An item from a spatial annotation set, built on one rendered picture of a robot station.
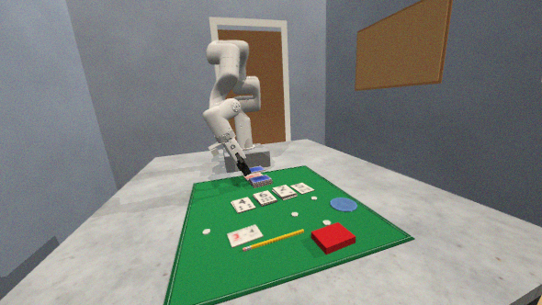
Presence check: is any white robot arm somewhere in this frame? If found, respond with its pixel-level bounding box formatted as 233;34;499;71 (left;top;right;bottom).
203;40;261;156

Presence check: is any blue flat disc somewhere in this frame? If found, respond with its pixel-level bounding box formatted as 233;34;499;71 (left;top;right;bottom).
330;198;357;212

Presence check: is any yellow pencil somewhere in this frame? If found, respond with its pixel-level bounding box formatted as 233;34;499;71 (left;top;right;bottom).
243;230;304;252

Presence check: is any red flat block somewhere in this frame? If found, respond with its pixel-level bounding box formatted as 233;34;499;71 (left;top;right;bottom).
311;222;356;254

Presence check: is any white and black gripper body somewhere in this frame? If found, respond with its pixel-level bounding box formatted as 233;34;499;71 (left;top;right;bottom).
223;135;246;163

